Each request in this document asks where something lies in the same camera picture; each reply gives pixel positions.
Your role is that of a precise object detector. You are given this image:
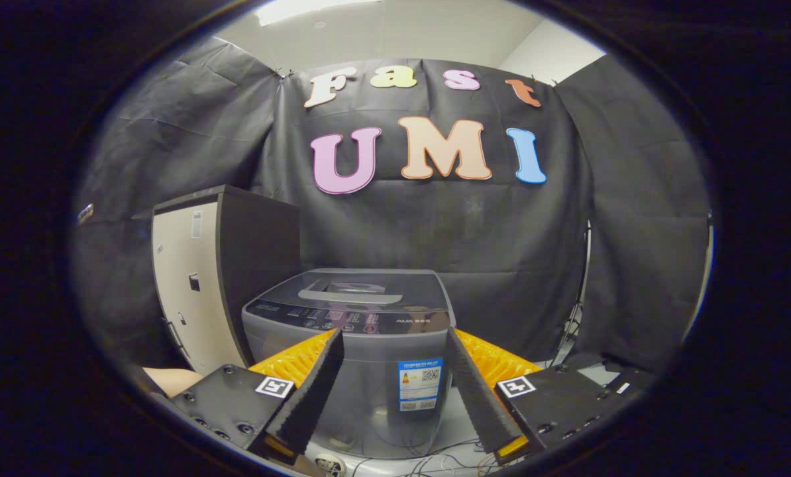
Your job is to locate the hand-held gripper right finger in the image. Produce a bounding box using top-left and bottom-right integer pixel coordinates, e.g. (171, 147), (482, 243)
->
(446, 327), (635, 466)

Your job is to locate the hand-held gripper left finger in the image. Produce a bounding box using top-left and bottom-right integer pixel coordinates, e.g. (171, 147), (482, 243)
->
(169, 328), (345, 466)

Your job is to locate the grey top-load washing machine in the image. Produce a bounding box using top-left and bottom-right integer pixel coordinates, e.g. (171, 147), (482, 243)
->
(241, 268), (456, 459)

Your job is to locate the round patterned floor disc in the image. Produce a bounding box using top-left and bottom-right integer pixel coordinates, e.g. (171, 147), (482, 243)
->
(313, 454), (346, 477)

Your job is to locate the thin metal tripod stand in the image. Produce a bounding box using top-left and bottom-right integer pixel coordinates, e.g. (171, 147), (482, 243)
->
(548, 220), (593, 366)

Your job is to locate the beige and dark cabinet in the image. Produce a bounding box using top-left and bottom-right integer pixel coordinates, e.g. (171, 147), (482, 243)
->
(150, 185), (301, 377)

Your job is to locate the black backdrop cloth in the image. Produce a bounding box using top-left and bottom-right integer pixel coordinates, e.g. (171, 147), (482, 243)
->
(71, 36), (711, 372)

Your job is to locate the tangle of floor cables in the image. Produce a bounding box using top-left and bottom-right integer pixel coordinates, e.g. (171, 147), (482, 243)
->
(349, 437), (522, 477)

